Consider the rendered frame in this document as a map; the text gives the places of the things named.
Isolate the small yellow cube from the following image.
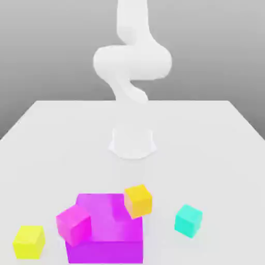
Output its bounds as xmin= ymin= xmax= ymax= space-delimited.
xmin=12 ymin=225 xmax=46 ymax=260

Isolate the small turquoise cube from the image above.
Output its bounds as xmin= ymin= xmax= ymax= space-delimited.
xmin=174 ymin=204 xmax=203 ymax=239

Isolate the small pink cube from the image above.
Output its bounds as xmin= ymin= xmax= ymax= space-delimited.
xmin=55 ymin=203 xmax=92 ymax=247

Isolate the small orange cube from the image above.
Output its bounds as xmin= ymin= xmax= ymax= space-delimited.
xmin=124 ymin=184 xmax=153 ymax=220

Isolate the large purple box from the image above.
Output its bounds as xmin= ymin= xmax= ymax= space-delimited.
xmin=65 ymin=193 xmax=144 ymax=264

